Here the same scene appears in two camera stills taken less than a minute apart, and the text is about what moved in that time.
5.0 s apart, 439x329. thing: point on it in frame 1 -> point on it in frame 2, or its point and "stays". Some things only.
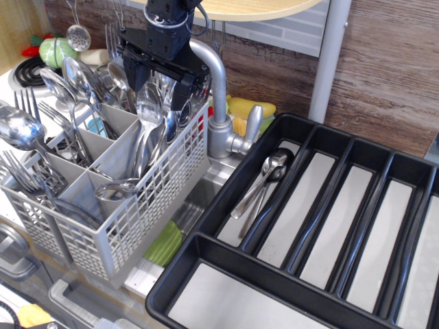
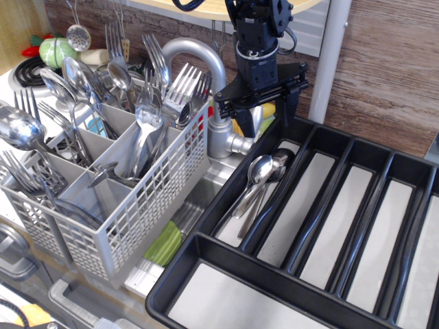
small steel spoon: x=172 y=127 -> x=258 y=171
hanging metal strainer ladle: x=78 y=36 stays
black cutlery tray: x=318 y=228 stays
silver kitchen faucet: x=221 y=141 stays
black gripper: x=169 y=44 -> x=259 y=76
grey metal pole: x=330 y=59 stays
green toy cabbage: x=53 y=51 stays
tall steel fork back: x=113 y=42 stays
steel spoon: x=127 y=186 -> x=104 y=172
